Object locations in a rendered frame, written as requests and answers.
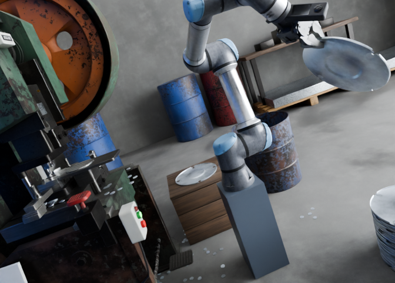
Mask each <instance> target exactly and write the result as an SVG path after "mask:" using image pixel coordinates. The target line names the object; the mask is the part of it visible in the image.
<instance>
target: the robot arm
mask: <svg viewBox="0 0 395 283"><path fill-rule="evenodd" d="M240 6H251V7H252V8H253V9H255V10H256V11H257V12H258V13H260V14H261V15H262V16H264V17H265V18H266V22H267V23H268V24H269V23H273V24H274V25H275V26H277V28H278V29H277V28H276V30H277V35H276V36H277V37H278V38H279V39H281V40H282V41H283V42H284V43H286V44H289V43H294V42H297V40H298V39H299V41H300V43H301V47H302V48H315V49H322V48H324V43H321V42H320V41H319V40H317V39H316V38H322V37H324V35H323V31H322V29H321V26H320V24H319V23H318V21H324V20H325V18H326V14H327V10H328V8H329V6H328V3H327V2H316V3H308V4H290V2H289V1H288V0H183V11H184V13H185V17H186V19H187V20H188V21H189V27H188V38H187V44H186V48H185V50H184V52H183V62H184V64H185V66H186V67H187V68H188V69H189V70H190V71H192V72H195V73H198V74H203V73H206V72H209V71H213V74H214V75H216V76H218V77H219V79H220V82H221V84H222V87H223V89H224V92H225V94H226V96H227V99H228V101H229V103H230V106H231V109H232V111H233V113H234V116H235V118H236V120H237V123H238V127H237V132H238V134H235V133H234V132H230V133H228V134H224V135H222V136H220V137H219V138H218V139H217V140H216V141H215V142H214V143H213V149H214V153H215V155H216V158H217V161H218V164H219V166H220V170H221V172H222V186H223V189H224V190H225V191H228V192H236V191H241V190H243V189H246V188H248V187H249V186H251V184H252V183H254V181H255V178H254V176H253V174H252V172H251V171H250V169H249V168H248V167H247V165H246V164H245V160H244V159H245V158H247V157H249V156H251V155H254V154H256V153H258V152H260V151H264V150H265V149H266V148H268V147H270V146H271V143H272V134H271V131H270V129H269V127H268V126H267V124H265V123H262V122H261V120H260V119H257V118H256V117H255V115H254V112H253V110H252V107H251V105H250V102H249V100H248V98H247V95H246V93H245V90H244V88H243V85H242V83H241V81H240V78H239V76H238V74H237V71H236V67H237V62H236V61H237V60H238V59H239V55H238V54H237V53H238V51H237V49H236V47H235V45H234V43H233V42H232V41H231V40H229V39H227V38H224V39H218V40H217V41H215V42H212V43H209V44H206V43H207V38H208V35H209V31H210V26H211V23H212V18H213V16H214V15H217V14H219V13H222V12H225V11H228V10H231V9H234V8H237V7H240ZM315 37H316V38H315Z"/></svg>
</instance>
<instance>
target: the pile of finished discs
mask: <svg viewBox="0 0 395 283"><path fill-rule="evenodd" d="M214 166H215V167H214ZM194 167H195V168H193V167H190V168H188V169H186V170H184V171H183V172H181V173H180V174H179V175H178V176H177V177H176V180H175V181H176V183H177V184H178V185H180V186H188V185H193V184H197V183H199V182H198V181H201V182H202V181H204V180H206V179H208V178H209V177H211V176H212V175H213V174H214V173H215V172H216V170H217V166H216V164H214V163H210V162H208V163H202V164H198V165H195V166H194ZM213 167H214V168H213ZM177 181H179V182H177Z"/></svg>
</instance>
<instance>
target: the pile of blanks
mask: <svg viewBox="0 0 395 283"><path fill-rule="evenodd" d="M371 213H372V216H373V222H374V226H375V232H376V236H377V243H378V245H379V249H380V255H381V257H382V259H383V261H384V262H385V263H386V264H387V265H388V266H391V267H390V268H391V269H392V270H393V271H395V224H393V225H392V224H389V223H388V222H386V221H384V220H382V219H380V218H379V217H378V216H376V215H375V214H374V212H373V211H372V210H371Z"/></svg>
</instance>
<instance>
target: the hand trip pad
mask: <svg viewBox="0 0 395 283"><path fill-rule="evenodd" d="M90 195H91V192H90V191H84V192H81V193H79V194H76V195H74V196H71V197H70V199H69V200H68V201H67V202H66V204H67V206H68V207H71V206H74V205H76V204H79V206H80V208H81V209H84V208H86V205H85V203H84V201H86V200H87V199H88V198H89V196H90Z"/></svg>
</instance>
